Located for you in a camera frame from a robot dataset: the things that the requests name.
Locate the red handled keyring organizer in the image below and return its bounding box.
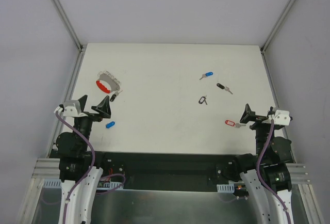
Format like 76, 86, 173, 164
95, 71, 121, 94

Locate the black outlined clear tag key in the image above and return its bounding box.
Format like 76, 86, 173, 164
198, 95, 208, 105

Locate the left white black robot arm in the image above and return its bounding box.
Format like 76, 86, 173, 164
54, 95, 111, 223

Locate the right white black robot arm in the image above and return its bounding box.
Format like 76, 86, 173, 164
221, 104, 294, 223

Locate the black tag key near organizer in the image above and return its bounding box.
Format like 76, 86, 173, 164
110, 90, 122, 102

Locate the blue key tag left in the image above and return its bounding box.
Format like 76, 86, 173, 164
105, 121, 116, 129

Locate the red tag key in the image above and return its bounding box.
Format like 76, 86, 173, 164
225, 120, 246, 128

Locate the black tag key right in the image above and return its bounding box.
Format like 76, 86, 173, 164
217, 83, 233, 94

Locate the blue tag key right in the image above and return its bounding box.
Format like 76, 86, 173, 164
200, 72, 213, 80

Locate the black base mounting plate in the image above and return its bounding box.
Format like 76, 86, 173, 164
48, 149, 294, 191

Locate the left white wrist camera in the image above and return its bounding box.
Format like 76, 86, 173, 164
54, 100, 86, 118

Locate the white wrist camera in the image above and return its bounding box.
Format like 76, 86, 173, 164
268, 108, 292, 126
54, 100, 86, 118

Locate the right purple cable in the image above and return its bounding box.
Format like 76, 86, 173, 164
219, 119, 294, 224

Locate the purple cable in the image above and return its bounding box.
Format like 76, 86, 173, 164
219, 119, 294, 224
55, 111, 127, 224

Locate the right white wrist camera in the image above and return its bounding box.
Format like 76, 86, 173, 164
268, 108, 292, 126

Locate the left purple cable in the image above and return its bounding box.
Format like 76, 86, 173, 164
55, 111, 127, 224

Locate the left aluminium frame post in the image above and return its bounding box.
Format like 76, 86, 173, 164
51, 0, 84, 52

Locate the aluminium frame post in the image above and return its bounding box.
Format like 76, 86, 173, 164
260, 0, 297, 55
51, 0, 84, 52

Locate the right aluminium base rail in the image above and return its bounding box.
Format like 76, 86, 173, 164
286, 163, 311, 185

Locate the left white cable duct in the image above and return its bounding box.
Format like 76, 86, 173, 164
43, 179, 122, 190

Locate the white cable duct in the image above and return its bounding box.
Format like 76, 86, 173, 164
43, 179, 122, 190
217, 183, 235, 194

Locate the right white cable duct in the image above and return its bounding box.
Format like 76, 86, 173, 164
217, 183, 235, 194

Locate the right aluminium frame post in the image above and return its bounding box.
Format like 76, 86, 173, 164
260, 0, 297, 55

